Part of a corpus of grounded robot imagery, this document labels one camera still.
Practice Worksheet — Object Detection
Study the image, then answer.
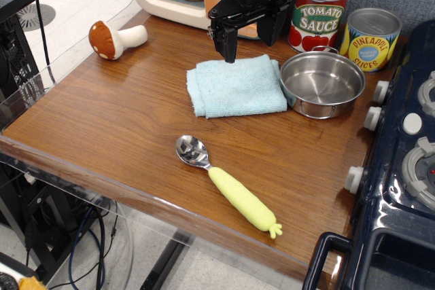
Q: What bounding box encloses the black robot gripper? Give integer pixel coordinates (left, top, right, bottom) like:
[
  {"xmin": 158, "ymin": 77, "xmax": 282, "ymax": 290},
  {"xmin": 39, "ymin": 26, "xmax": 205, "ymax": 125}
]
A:
[{"xmin": 208, "ymin": 0, "xmax": 292, "ymax": 64}]

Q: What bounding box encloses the stainless steel pot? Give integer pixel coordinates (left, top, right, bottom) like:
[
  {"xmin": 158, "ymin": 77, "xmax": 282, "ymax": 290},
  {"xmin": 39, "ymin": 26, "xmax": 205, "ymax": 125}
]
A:
[{"xmin": 280, "ymin": 51, "xmax": 366, "ymax": 120}]

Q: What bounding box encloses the light blue folded towel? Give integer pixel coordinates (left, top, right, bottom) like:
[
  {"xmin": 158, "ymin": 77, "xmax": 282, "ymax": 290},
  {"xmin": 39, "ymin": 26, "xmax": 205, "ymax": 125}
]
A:
[{"xmin": 186, "ymin": 54, "xmax": 288, "ymax": 119}]

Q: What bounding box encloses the tomato sauce can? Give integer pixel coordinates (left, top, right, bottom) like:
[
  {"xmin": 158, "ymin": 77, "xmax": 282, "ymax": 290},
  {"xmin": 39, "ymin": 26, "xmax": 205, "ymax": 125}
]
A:
[{"xmin": 288, "ymin": 0, "xmax": 347, "ymax": 52}]

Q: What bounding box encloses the pineapple slices can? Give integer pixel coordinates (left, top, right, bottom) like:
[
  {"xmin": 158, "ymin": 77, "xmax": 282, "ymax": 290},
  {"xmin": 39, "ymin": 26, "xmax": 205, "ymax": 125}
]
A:
[{"xmin": 339, "ymin": 7, "xmax": 402, "ymax": 72}]

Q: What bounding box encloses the plush brown mushroom toy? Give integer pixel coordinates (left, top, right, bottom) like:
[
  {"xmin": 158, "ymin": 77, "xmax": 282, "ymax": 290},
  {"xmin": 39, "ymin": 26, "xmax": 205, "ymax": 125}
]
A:
[{"xmin": 88, "ymin": 21, "xmax": 148, "ymax": 60}]

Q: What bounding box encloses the white stove knob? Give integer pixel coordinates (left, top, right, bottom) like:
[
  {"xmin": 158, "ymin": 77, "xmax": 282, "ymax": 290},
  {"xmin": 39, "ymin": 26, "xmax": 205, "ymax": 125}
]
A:
[
  {"xmin": 364, "ymin": 107, "xmax": 382, "ymax": 131},
  {"xmin": 345, "ymin": 166, "xmax": 364, "ymax": 194},
  {"xmin": 372, "ymin": 81, "xmax": 389, "ymax": 104}
]

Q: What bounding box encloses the dark blue toy stove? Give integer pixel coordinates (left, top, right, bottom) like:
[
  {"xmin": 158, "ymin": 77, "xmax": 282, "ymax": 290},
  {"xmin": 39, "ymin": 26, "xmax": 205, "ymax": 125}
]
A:
[{"xmin": 303, "ymin": 20, "xmax": 434, "ymax": 289}]

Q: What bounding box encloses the black table leg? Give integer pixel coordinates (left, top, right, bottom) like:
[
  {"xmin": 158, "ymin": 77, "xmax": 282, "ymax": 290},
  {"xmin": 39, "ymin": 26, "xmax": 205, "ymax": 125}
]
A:
[{"xmin": 139, "ymin": 230, "xmax": 194, "ymax": 290}]

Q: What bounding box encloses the spoon with yellow handle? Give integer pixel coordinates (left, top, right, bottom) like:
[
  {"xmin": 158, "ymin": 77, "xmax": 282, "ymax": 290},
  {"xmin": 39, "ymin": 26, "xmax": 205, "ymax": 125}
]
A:
[{"xmin": 175, "ymin": 135, "xmax": 283, "ymax": 239}]

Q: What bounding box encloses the black cable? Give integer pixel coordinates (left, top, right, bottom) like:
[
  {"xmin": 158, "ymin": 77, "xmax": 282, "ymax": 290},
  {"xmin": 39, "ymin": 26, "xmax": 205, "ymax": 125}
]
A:
[{"xmin": 47, "ymin": 201, "xmax": 120, "ymax": 290}]

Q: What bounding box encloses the blue cable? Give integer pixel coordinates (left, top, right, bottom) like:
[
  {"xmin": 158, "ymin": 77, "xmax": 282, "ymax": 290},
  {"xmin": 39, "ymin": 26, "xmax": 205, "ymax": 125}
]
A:
[{"xmin": 67, "ymin": 201, "xmax": 113, "ymax": 290}]

